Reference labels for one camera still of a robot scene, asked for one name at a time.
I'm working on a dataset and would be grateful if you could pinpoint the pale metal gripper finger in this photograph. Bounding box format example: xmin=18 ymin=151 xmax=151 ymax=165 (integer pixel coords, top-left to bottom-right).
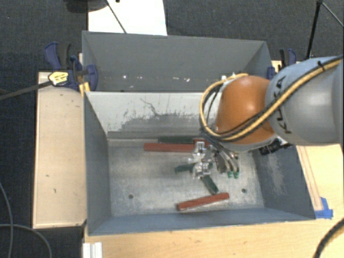
xmin=188 ymin=141 xmax=207 ymax=164
xmin=191 ymin=162 xmax=214 ymax=181

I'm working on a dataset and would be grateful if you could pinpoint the dark green flat block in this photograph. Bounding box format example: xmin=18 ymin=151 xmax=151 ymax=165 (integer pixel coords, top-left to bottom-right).
xmin=200 ymin=175 xmax=219 ymax=196
xmin=157 ymin=135 xmax=195 ymax=144
xmin=174 ymin=163 xmax=196 ymax=175

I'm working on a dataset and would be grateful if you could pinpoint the red-brown flat block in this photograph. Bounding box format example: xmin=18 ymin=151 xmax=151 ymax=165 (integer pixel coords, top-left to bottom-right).
xmin=175 ymin=192 xmax=231 ymax=212
xmin=143 ymin=142 xmax=196 ymax=153

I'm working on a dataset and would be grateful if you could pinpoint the grey metal bin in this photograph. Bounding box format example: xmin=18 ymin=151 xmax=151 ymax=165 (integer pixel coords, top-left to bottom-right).
xmin=81 ymin=30 xmax=317 ymax=237

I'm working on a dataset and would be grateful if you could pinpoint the pale wood flat board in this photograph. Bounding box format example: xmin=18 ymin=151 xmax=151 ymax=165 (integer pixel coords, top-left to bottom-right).
xmin=32 ymin=71 xmax=88 ymax=230

